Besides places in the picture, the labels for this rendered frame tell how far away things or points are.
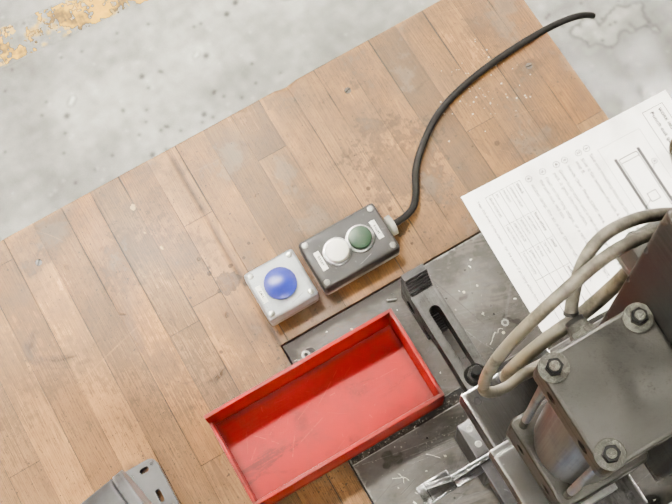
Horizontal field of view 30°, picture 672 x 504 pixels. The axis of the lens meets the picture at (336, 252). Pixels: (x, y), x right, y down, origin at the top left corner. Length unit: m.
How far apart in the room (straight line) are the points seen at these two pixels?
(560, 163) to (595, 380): 0.73
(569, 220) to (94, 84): 1.38
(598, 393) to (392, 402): 0.63
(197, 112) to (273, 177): 1.06
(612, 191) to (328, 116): 0.37
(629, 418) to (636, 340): 0.06
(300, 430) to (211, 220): 0.29
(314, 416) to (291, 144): 0.35
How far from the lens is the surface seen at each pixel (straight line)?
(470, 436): 1.41
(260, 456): 1.49
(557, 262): 1.55
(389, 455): 1.49
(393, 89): 1.62
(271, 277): 1.51
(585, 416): 0.89
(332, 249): 1.51
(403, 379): 1.50
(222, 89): 2.65
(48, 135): 2.68
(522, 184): 1.58
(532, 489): 1.21
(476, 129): 1.60
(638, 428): 0.89
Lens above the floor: 2.37
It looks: 72 degrees down
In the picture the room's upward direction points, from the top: 10 degrees counter-clockwise
